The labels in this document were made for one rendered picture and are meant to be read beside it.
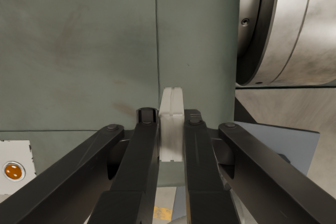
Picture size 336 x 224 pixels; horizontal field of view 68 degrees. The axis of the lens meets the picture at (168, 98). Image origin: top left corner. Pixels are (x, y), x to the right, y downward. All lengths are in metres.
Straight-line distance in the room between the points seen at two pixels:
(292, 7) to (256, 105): 1.38
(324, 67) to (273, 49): 0.08
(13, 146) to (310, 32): 0.38
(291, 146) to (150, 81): 0.73
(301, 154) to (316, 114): 0.89
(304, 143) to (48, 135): 0.81
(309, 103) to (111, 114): 1.59
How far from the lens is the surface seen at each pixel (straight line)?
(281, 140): 0.92
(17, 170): 0.37
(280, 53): 0.34
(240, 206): 0.75
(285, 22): 0.32
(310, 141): 0.96
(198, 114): 0.17
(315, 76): 0.41
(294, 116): 1.79
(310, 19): 0.33
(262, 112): 1.70
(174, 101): 0.17
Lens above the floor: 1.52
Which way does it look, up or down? 74 degrees down
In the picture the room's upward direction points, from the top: 173 degrees counter-clockwise
